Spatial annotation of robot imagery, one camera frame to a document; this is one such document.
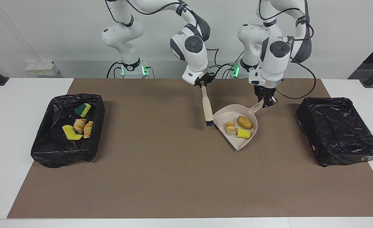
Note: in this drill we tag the small yellow sponge piece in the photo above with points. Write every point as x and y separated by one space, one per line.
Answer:
244 133

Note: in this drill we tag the striped croissant piece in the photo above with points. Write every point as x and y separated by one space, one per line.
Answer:
79 125

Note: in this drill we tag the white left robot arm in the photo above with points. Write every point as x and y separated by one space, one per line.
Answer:
275 66

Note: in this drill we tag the beige brush with black bristles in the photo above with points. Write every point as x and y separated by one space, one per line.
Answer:
207 107

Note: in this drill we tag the brown bread roll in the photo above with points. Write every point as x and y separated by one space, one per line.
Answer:
244 122

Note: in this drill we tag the pale flaky pastry piece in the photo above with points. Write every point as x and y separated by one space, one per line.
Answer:
88 129
230 128

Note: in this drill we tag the white wall socket box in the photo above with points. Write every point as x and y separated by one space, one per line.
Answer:
40 68

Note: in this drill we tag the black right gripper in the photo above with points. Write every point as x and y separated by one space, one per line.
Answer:
207 79

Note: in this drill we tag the large yellow sponge piece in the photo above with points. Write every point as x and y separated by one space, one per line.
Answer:
69 132

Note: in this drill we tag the brown table mat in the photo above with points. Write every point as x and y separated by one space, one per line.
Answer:
142 190

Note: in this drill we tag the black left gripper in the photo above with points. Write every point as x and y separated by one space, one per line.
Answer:
265 91

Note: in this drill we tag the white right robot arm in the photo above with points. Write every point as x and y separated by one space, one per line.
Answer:
196 60

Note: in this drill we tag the black bag lined bin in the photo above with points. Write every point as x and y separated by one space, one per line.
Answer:
56 148
335 129

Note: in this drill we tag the green and yellow sponge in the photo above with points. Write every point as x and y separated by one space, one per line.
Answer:
82 110

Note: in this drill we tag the beige plastic dustpan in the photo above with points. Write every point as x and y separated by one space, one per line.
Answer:
237 142

